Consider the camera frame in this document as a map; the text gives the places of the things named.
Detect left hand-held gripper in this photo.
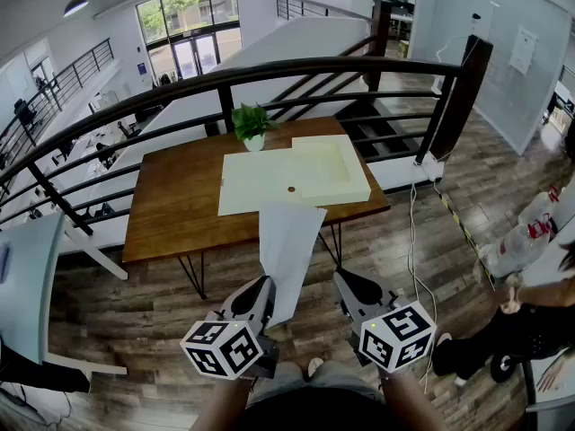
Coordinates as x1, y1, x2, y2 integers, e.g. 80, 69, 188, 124
179, 276, 280, 382

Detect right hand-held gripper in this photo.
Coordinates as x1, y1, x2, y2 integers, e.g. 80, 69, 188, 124
332, 268, 438, 374

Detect white A4 paper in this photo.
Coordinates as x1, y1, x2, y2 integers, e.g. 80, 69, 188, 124
258, 200, 328, 330

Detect cream yellow mat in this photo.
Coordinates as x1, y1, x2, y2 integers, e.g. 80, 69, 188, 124
217, 135, 372, 217

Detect person's right forearm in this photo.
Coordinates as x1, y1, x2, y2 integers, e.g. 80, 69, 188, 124
379, 368, 446, 431

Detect person's left forearm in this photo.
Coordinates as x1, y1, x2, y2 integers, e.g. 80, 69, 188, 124
190, 374, 260, 431

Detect black hairpin table leg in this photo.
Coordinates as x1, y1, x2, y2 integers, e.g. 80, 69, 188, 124
317, 221, 342, 268
177, 251, 208, 301

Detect person's denim shorts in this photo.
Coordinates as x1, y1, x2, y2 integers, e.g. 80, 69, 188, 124
249, 360, 385, 406

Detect person's black shirt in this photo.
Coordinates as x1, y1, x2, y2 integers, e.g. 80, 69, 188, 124
233, 388, 392, 431

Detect yellow black floor tape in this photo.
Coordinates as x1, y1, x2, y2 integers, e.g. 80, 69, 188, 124
439, 193, 498, 291

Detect white power strip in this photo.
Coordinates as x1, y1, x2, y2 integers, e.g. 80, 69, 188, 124
415, 153, 446, 181

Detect black round stand base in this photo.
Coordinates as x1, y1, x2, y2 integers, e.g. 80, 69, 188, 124
489, 352, 513, 383

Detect green potted plant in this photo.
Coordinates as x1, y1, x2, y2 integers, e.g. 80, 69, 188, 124
230, 102, 282, 153

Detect black metal railing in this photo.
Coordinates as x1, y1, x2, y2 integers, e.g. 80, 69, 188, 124
0, 56, 466, 237

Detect light blue panel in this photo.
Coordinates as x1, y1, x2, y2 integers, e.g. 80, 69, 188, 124
0, 211, 66, 367

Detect glass entrance doors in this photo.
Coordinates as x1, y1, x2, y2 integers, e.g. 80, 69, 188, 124
135, 0, 243, 83

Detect black balcony railing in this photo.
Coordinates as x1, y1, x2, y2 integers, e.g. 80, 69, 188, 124
274, 0, 374, 22
0, 37, 116, 161

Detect white paper notice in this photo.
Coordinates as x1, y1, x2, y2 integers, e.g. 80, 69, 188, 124
509, 24, 539, 76

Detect dome pendant lamp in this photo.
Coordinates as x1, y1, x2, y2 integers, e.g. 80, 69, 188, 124
62, 0, 90, 18

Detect white frame beam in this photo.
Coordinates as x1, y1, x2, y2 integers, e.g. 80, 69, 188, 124
44, 351, 129, 376

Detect dark wooden post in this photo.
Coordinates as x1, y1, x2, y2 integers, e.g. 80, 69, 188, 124
415, 36, 494, 165
366, 0, 394, 92

